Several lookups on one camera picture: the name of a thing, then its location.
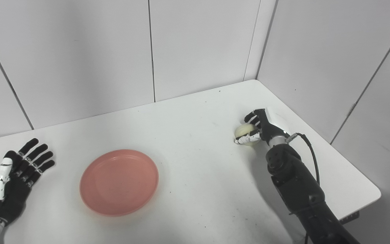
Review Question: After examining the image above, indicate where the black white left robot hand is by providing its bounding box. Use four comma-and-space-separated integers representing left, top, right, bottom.
0, 138, 56, 226

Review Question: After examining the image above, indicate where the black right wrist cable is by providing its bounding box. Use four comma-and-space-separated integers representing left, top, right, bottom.
286, 133, 320, 185

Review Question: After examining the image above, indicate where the pink round plate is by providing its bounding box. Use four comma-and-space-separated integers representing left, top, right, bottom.
80, 149, 159, 217

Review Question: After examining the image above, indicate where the cream steamed bun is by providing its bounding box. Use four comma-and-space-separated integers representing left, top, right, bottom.
235, 124, 262, 146

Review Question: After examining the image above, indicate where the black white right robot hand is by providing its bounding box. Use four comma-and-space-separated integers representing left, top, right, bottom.
234, 108, 290, 147

